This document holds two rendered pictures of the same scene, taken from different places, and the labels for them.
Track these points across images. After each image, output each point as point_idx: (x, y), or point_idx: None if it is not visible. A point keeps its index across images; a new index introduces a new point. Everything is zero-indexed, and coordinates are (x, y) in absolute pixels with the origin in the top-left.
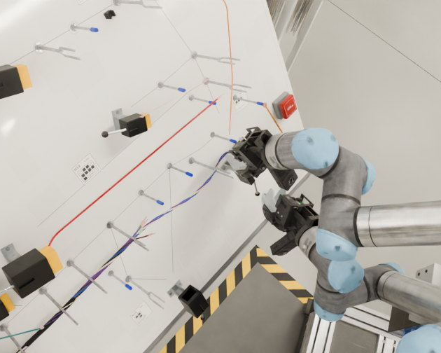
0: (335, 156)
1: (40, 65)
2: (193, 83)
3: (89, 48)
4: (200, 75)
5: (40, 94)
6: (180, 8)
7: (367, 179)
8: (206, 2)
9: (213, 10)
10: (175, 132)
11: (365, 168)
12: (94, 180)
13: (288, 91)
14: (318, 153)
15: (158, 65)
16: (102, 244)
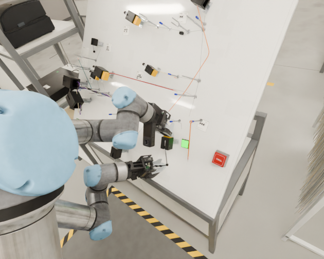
0: (116, 103)
1: (154, 32)
2: (189, 91)
3: (168, 39)
4: (195, 91)
5: (147, 40)
6: (209, 56)
7: (114, 135)
8: (223, 65)
9: (223, 71)
10: (168, 100)
11: (120, 132)
12: (138, 81)
13: (232, 158)
14: (115, 93)
15: (183, 69)
16: None
